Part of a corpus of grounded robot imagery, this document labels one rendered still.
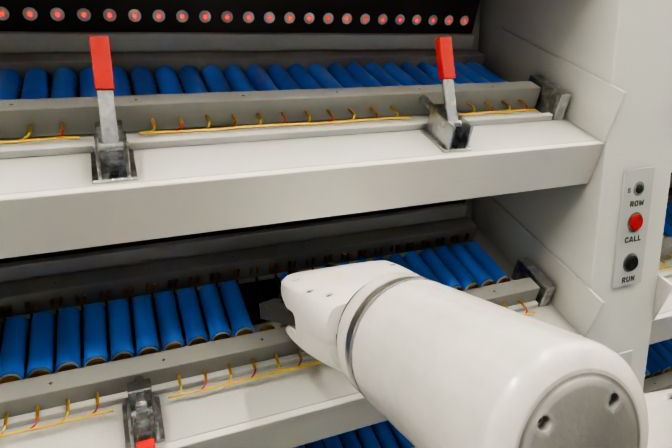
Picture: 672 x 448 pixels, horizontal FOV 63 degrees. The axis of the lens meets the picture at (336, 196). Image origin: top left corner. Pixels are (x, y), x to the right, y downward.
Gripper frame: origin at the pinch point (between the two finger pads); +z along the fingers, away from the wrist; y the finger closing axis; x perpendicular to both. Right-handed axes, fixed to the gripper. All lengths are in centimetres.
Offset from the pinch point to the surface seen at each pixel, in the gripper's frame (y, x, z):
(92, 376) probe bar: 19.4, 3.7, -2.0
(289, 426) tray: 5.0, 9.9, -5.2
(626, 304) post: -31.7, 5.9, -5.4
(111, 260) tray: 17.7, -3.4, 8.8
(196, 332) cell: 11.1, 2.6, 0.8
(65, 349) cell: 21.5, 2.2, 1.3
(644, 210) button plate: -32.4, -4.1, -7.3
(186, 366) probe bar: 12.4, 4.3, -2.2
